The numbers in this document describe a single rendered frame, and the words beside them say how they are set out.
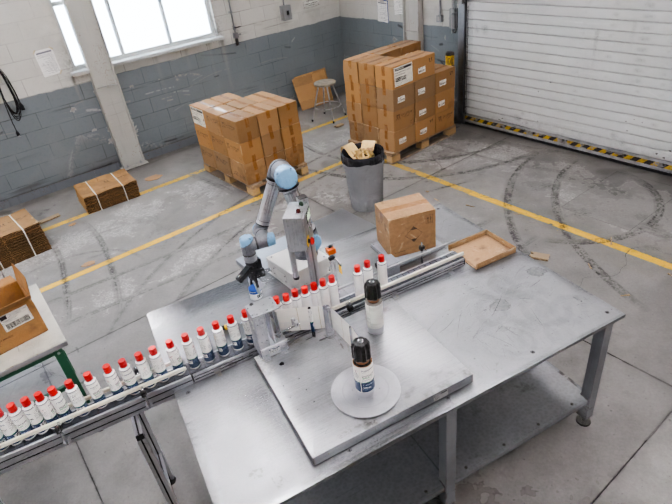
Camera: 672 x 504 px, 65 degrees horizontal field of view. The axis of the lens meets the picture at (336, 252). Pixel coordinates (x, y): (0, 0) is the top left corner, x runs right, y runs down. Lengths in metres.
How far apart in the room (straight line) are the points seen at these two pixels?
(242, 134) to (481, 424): 4.02
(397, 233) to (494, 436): 1.24
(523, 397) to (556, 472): 0.41
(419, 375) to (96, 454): 2.20
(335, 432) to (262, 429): 0.34
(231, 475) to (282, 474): 0.21
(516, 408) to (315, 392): 1.28
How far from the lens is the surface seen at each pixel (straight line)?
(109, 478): 3.66
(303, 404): 2.39
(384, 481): 2.92
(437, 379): 2.44
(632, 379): 3.87
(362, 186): 5.34
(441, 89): 6.87
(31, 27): 7.46
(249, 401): 2.54
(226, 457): 2.37
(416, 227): 3.18
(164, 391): 2.70
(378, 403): 2.34
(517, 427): 3.16
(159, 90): 7.93
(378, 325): 2.62
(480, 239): 3.43
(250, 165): 6.07
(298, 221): 2.49
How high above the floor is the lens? 2.67
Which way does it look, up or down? 33 degrees down
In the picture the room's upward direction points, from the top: 8 degrees counter-clockwise
